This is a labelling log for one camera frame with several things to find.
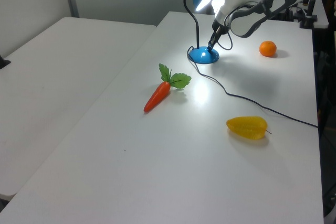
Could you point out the blue desk lamp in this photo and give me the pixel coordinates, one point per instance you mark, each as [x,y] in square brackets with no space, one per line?
[203,54]

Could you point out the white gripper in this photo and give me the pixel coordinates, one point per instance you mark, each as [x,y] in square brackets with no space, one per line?
[218,29]

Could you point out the yellow starfruit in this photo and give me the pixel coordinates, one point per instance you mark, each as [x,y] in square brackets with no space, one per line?
[246,127]

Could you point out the orange mandarin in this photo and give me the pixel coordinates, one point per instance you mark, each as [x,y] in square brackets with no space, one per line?
[267,48]

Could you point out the black clamp with post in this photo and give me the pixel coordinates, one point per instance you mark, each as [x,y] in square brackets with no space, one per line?
[309,16]

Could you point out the orange carrot with green leaves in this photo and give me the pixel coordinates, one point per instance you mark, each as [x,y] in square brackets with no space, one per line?
[157,96]

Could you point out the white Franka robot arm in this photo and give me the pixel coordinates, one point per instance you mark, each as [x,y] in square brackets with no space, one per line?
[244,22]

